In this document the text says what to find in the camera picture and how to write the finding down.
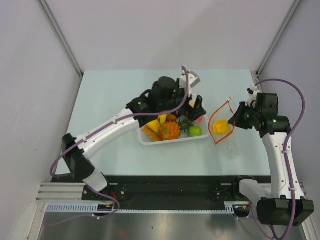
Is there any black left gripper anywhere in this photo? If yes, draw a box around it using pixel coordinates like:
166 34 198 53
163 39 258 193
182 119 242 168
158 78 205 121

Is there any yellow toy bell pepper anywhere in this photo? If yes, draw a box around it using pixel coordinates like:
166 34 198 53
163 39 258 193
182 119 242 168
212 119 230 136

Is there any clear zip bag red zipper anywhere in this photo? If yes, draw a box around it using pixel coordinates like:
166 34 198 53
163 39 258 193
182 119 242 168
208 97 241 160

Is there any pink toy peach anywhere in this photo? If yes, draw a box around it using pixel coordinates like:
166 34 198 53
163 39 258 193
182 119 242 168
194 116 204 124

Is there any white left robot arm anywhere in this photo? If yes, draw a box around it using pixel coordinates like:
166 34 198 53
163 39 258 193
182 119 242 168
62 72 207 200

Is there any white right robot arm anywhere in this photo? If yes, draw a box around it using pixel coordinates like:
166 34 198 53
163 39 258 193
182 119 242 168
228 90 315 227

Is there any green toy bell pepper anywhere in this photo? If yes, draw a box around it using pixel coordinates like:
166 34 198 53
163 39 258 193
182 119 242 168
188 126 202 137

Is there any white perforated plastic basket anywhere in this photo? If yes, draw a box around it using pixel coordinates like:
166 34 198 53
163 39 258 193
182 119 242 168
137 114 210 146

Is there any orange toy pineapple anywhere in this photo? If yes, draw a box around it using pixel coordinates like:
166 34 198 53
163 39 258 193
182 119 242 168
158 119 194 141

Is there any yellow toy banana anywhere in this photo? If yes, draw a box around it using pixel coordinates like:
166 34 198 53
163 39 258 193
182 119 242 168
142 114 167 142

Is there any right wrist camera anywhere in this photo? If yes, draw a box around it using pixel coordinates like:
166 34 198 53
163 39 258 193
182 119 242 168
246 84 261 106

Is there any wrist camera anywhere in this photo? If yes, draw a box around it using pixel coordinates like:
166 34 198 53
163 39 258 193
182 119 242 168
246 84 261 106
179 68 200 97

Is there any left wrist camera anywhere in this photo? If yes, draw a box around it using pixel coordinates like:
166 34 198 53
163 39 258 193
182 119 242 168
179 68 200 97

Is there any aluminium frame post right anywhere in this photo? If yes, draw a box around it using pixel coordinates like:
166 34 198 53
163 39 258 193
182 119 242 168
254 0 304 77

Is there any aluminium frame post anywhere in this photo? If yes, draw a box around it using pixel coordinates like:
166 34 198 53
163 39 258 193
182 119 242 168
36 0 84 79
254 0 304 77

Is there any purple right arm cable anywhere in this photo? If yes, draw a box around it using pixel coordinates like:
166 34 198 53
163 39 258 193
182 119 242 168
249 78 307 240

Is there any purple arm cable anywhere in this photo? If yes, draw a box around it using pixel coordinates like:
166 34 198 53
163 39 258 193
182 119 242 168
48 65 192 227
249 78 307 240

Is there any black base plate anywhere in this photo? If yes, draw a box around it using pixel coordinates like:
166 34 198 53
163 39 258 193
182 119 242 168
51 174 275 212

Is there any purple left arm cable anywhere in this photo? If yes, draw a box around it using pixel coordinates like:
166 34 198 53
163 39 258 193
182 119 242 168
48 65 192 227

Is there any white slotted cable duct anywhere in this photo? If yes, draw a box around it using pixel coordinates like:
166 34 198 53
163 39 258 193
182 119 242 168
46 201 237 215

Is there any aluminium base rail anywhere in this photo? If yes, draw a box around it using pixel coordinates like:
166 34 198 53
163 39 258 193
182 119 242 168
36 182 85 203

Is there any aluminium frame post left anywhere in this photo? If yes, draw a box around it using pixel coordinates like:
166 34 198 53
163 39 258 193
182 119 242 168
36 0 84 79

